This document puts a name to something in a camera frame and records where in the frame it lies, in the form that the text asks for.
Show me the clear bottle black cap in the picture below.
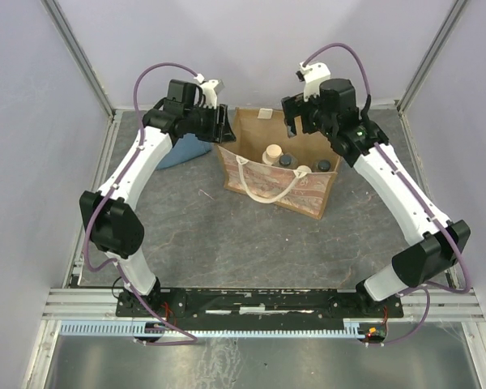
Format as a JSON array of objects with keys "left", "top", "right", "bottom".
[{"left": 275, "top": 153, "right": 299, "bottom": 169}]

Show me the blue cloth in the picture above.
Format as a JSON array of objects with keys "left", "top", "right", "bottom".
[{"left": 156, "top": 134, "right": 212, "bottom": 170}]

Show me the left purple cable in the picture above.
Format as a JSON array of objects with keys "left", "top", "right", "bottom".
[{"left": 83, "top": 62, "right": 199, "bottom": 348}]

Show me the blue slotted cable duct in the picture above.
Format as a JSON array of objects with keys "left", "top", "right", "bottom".
[{"left": 59, "top": 319, "right": 368, "bottom": 337}]

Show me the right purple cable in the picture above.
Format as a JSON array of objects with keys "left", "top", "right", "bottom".
[{"left": 301, "top": 42, "right": 473, "bottom": 348}]

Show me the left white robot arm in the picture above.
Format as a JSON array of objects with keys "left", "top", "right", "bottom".
[{"left": 79, "top": 76, "right": 236, "bottom": 308}]

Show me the brown canvas tote bag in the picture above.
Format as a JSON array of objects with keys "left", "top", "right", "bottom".
[{"left": 217, "top": 108, "right": 342, "bottom": 220}]

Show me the aluminium frame rail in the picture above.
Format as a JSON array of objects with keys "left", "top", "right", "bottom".
[{"left": 42, "top": 289, "right": 485, "bottom": 323}]

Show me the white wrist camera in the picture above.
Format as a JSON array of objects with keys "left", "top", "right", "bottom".
[
  {"left": 194, "top": 73, "right": 224, "bottom": 109},
  {"left": 296, "top": 62, "right": 331, "bottom": 101}
]

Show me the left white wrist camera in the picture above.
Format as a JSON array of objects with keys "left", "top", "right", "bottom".
[{"left": 194, "top": 73, "right": 224, "bottom": 109}]

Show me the purple cable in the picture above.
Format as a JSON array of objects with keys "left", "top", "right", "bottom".
[
  {"left": 301, "top": 42, "right": 473, "bottom": 348},
  {"left": 83, "top": 62, "right": 199, "bottom": 348}
]

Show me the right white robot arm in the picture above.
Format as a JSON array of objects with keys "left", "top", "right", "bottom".
[{"left": 281, "top": 79, "right": 471, "bottom": 307}]

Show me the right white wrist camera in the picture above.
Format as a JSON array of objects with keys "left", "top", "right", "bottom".
[{"left": 296, "top": 62, "right": 331, "bottom": 101}]

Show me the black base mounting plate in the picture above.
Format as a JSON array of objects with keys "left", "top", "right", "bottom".
[{"left": 116, "top": 288, "right": 403, "bottom": 318}]

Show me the clear square perfume bottle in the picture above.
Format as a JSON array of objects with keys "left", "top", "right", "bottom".
[{"left": 312, "top": 159, "right": 332, "bottom": 173}]

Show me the peach lotion bottle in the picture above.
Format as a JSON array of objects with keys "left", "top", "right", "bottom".
[{"left": 262, "top": 144, "right": 283, "bottom": 166}]

